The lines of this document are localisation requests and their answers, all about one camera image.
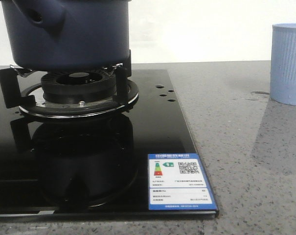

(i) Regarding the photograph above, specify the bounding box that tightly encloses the black pot support grate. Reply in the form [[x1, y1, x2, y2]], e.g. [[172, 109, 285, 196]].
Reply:
[[0, 56, 139, 119]]

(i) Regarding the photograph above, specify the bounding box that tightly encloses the black gas burner head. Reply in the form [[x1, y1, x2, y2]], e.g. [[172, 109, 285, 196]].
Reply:
[[41, 70, 116, 104]]

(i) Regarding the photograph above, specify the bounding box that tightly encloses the black glass gas stove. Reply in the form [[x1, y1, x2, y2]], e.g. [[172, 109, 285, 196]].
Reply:
[[0, 70, 219, 221]]

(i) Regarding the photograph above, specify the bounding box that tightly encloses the light blue ribbed cup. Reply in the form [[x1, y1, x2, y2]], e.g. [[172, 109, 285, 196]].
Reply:
[[270, 23, 296, 105]]

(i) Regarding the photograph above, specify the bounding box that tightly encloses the blue energy label sticker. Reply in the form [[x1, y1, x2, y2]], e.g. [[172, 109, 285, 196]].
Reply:
[[148, 153, 217, 211]]

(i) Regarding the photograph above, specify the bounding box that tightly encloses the dark blue cooking pot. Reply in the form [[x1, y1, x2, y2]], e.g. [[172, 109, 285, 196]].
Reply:
[[1, 0, 130, 71]]

